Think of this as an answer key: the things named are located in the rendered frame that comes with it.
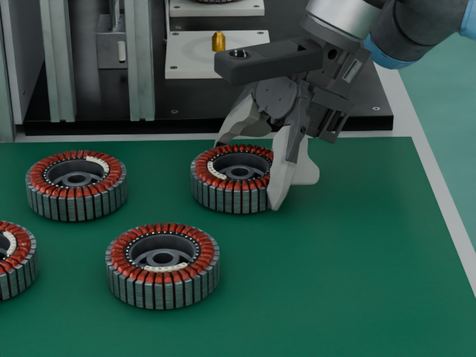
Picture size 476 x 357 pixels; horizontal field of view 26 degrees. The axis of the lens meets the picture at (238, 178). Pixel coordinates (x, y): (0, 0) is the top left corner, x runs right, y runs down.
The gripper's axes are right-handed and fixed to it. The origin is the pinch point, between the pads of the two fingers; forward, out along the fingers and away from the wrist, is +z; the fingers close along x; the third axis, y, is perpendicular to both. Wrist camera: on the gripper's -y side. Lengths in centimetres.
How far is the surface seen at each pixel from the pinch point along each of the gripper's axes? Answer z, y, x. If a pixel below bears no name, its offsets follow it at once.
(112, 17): -6.1, -4.7, 36.4
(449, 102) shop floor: -4, 160, 137
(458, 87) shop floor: -9, 168, 145
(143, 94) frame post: -1.4, -5.0, 18.9
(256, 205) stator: 0.3, -0.2, -5.6
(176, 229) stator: 4.2, -10.8, -9.2
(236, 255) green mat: 4.3, -4.2, -11.7
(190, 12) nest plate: -9, 14, 50
